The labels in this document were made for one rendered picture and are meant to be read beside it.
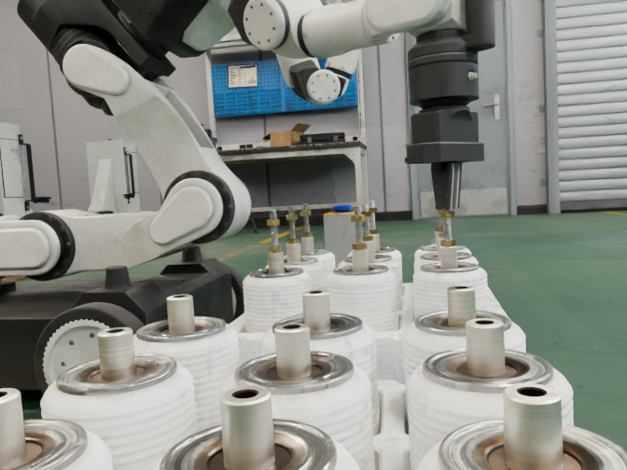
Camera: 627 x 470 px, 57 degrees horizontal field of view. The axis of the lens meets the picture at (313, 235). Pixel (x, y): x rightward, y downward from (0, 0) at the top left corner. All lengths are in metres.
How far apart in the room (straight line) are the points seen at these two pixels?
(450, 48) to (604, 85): 5.40
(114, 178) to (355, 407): 4.21
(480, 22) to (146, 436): 0.59
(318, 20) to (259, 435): 0.70
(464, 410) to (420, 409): 0.03
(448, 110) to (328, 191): 5.23
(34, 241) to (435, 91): 0.84
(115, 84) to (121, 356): 0.85
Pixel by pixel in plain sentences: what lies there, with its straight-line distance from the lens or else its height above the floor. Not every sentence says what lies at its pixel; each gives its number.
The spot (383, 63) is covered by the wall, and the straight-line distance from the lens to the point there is 6.02.
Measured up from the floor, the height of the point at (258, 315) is 0.20.
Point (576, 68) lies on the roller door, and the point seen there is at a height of 1.34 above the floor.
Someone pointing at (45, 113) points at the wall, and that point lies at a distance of 7.20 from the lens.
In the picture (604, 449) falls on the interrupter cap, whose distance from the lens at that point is 0.28.
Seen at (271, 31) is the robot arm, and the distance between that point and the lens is 0.89.
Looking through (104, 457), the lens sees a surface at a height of 0.25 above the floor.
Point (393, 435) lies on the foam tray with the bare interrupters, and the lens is 0.46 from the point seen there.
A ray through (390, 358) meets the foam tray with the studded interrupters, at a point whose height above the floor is 0.15.
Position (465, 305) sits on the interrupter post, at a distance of 0.47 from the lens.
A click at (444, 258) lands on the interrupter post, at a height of 0.27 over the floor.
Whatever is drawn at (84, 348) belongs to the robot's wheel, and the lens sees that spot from 1.03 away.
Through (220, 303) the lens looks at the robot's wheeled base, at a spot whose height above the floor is 0.11.
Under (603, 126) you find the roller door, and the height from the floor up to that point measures 0.79.
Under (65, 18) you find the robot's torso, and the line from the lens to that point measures 1.29.
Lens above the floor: 0.37
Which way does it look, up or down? 5 degrees down
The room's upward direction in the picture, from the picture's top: 3 degrees counter-clockwise
